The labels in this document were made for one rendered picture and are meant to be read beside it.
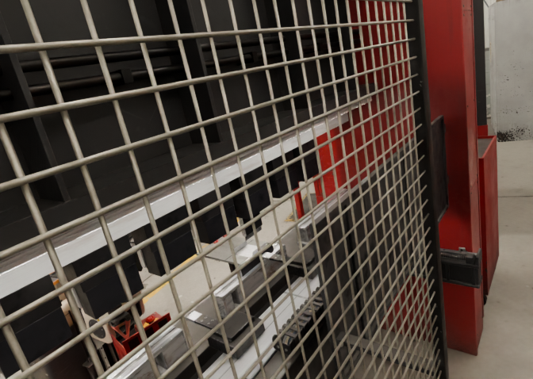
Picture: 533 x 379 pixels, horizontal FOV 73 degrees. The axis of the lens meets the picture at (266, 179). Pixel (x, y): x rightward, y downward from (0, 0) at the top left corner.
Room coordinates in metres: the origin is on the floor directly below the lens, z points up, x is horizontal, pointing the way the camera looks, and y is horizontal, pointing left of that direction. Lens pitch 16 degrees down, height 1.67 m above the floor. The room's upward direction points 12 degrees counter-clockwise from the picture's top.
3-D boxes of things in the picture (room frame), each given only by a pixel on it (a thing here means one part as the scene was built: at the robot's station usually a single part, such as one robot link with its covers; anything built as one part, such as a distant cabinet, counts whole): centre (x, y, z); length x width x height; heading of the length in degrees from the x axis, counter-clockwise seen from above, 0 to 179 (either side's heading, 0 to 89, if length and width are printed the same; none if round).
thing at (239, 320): (0.91, 0.23, 1.01); 0.26 x 0.12 x 0.05; 49
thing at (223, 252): (1.41, 0.21, 1.00); 0.26 x 0.18 x 0.01; 49
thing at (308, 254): (1.20, -0.02, 1.01); 0.26 x 0.12 x 0.05; 49
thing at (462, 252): (1.40, -0.49, 0.81); 0.64 x 0.08 x 0.14; 49
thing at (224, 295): (1.27, 0.13, 0.92); 0.39 x 0.06 x 0.10; 139
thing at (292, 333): (0.89, -0.07, 1.02); 0.37 x 0.06 x 0.04; 139
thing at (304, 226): (1.73, -0.27, 0.92); 0.50 x 0.06 x 0.10; 139
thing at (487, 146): (2.21, -1.15, 0.50); 0.50 x 0.50 x 1.00; 49
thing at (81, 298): (0.88, 0.47, 1.26); 0.15 x 0.09 x 0.17; 139
